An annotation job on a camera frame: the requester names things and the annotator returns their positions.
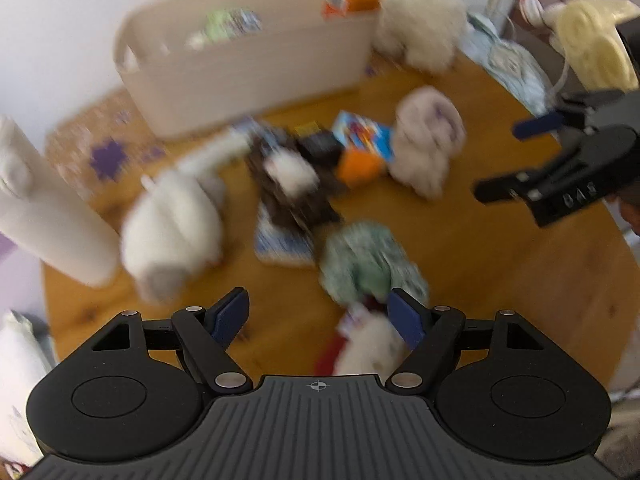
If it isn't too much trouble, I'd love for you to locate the yellow plush toy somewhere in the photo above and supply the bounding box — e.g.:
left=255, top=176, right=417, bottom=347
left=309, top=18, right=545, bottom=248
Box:
left=555, top=0, right=640, bottom=92

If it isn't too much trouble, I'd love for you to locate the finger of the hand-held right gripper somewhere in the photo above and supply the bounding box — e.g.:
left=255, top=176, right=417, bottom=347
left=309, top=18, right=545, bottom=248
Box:
left=472, top=161, right=567, bottom=206
left=512, top=89, right=626, bottom=142

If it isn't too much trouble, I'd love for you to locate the white purple wardrobe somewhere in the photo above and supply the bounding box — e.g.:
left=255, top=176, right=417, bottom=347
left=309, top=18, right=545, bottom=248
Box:
left=0, top=232, right=46, bottom=318

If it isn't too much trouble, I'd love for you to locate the pink fluffy plush toy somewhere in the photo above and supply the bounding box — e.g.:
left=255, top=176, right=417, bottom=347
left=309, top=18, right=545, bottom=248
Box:
left=389, top=86, right=467, bottom=200

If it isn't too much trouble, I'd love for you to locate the white printed pillow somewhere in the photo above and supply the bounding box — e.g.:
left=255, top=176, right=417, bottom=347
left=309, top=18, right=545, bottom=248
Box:
left=0, top=310, right=56, bottom=466

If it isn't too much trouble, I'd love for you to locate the long white packet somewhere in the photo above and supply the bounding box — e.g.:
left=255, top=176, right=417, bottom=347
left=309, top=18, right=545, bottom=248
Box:
left=175, top=119, right=260, bottom=177

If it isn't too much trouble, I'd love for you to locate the small blue box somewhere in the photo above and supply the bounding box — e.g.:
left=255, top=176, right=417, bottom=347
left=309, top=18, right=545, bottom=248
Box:
left=331, top=111, right=397, bottom=163

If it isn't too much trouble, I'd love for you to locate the white thermos bottle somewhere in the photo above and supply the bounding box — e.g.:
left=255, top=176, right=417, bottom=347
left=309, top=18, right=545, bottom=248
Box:
left=0, top=115, right=121, bottom=288

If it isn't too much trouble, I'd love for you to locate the white fluffy plush dog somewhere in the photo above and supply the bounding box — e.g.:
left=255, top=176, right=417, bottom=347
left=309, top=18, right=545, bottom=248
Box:
left=372, top=0, right=468, bottom=73

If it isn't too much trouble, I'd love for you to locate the green patterned cloth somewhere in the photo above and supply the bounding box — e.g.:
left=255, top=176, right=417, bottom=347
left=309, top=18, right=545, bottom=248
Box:
left=320, top=220, right=431, bottom=311

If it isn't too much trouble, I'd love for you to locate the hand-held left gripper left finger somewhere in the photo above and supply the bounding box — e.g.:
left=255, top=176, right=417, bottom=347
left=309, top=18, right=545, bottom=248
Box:
left=90, top=287, right=251, bottom=395

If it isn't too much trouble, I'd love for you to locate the small black box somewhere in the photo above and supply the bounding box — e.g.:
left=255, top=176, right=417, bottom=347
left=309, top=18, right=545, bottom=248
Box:
left=300, top=130, right=346, bottom=163

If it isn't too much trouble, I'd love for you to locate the white cat plush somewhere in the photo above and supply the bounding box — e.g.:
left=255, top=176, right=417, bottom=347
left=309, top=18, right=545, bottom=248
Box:
left=320, top=305, right=408, bottom=376

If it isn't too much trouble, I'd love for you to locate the brown plush toy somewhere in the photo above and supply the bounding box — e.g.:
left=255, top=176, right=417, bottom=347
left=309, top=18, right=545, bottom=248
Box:
left=247, top=127, right=346, bottom=233

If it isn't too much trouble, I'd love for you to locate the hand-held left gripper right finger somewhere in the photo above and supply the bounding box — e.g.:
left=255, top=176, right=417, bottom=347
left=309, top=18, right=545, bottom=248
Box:
left=385, top=287, right=547, bottom=395

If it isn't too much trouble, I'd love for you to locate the beige plastic storage bin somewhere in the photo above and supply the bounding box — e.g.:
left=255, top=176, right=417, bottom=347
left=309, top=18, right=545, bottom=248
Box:
left=112, top=0, right=381, bottom=141

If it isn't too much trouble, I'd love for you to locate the white fleece plush toy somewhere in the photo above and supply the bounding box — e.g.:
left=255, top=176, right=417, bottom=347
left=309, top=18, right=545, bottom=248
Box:
left=120, top=170, right=226, bottom=306

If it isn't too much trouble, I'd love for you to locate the green snack bag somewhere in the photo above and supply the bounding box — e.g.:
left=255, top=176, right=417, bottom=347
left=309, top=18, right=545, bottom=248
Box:
left=187, top=7, right=263, bottom=51

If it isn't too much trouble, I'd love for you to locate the orange sock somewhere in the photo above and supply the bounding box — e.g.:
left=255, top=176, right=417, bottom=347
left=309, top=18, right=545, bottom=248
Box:
left=335, top=150, right=385, bottom=189

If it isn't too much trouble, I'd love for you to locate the wooden desk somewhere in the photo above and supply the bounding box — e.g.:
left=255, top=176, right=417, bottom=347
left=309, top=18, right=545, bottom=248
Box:
left=42, top=52, right=636, bottom=396

